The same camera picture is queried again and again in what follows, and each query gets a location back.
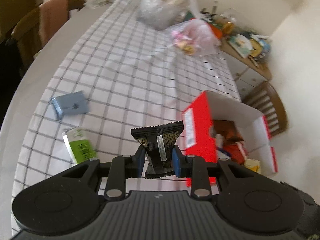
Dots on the wooden chair with pink cloth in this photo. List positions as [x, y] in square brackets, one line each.
[37, 27]

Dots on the white sideboard cabinet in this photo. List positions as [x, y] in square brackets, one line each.
[246, 75]

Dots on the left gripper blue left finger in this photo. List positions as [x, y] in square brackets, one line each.
[119, 170]

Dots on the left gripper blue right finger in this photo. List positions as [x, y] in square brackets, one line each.
[194, 168]

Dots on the large clear plastic bag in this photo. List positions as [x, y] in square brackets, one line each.
[160, 14]

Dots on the black snack packet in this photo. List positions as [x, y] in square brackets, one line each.
[159, 142]

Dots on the pink clear snack bag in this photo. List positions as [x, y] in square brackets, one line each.
[195, 38]

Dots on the wooden slatted chair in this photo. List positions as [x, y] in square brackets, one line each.
[265, 99]

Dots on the light blue snack packet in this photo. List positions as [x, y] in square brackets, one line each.
[69, 104]

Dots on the amber glass jar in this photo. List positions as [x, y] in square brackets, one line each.
[227, 27]

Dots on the red orange snack packet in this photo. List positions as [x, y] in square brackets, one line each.
[237, 152]

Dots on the green white snack packet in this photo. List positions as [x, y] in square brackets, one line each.
[78, 145]

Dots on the red cardboard box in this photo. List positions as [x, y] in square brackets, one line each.
[201, 139]

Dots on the cream patterned snack packet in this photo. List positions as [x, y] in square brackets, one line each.
[253, 165]

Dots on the white checkered tablecloth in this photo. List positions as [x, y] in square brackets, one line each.
[132, 76]

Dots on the orange lidded container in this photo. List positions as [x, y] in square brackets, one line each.
[216, 31]

